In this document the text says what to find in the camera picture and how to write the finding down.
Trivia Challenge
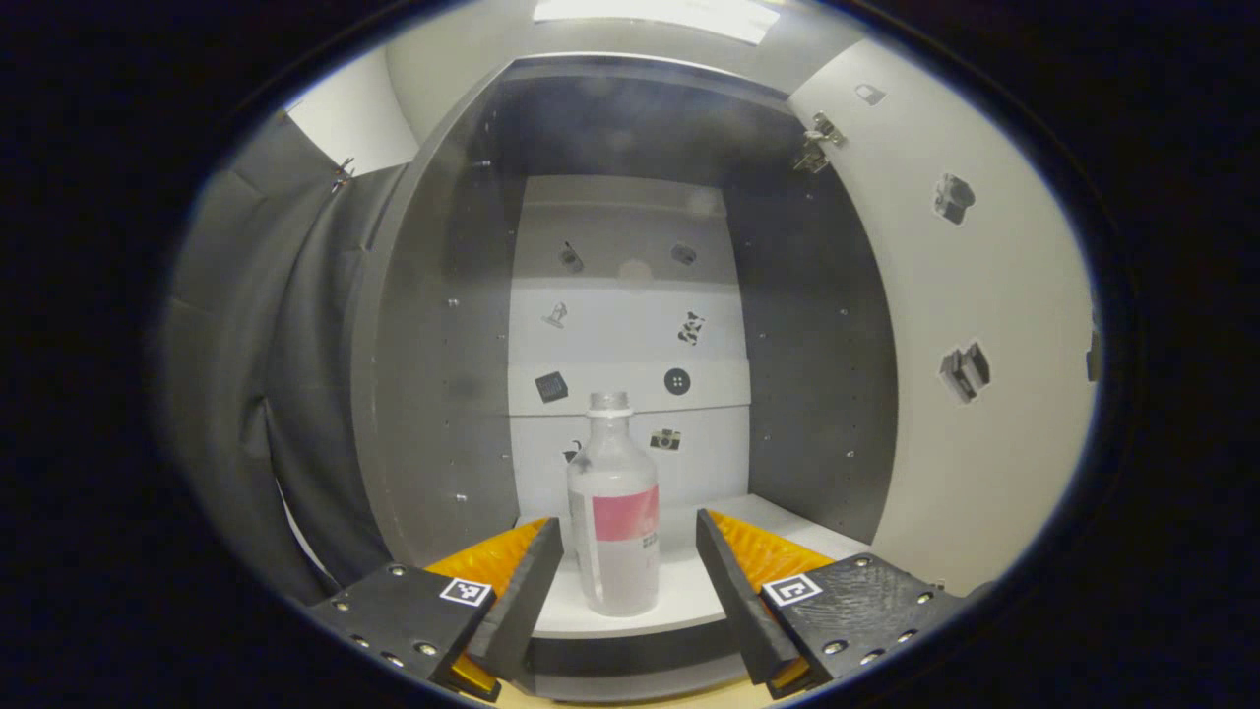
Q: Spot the clear bottle with pink label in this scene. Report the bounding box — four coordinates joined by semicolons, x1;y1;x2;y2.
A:
566;391;662;618

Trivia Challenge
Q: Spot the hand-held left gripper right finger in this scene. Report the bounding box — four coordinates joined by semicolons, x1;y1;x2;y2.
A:
695;508;972;701

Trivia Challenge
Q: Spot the metal cabinet hinge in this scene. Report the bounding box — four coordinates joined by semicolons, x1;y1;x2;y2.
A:
793;111;846;175

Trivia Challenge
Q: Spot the grey cabinet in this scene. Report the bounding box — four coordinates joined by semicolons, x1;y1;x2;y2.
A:
349;54;902;702

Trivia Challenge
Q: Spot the white cabinet door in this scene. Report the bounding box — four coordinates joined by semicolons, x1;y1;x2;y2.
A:
787;37;1100;597

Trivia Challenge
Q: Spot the black backdrop cloth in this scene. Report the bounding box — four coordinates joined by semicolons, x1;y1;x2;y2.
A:
162;110;424;604

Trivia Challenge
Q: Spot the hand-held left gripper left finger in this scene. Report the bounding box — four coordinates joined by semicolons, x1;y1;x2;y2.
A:
305;515;566;702

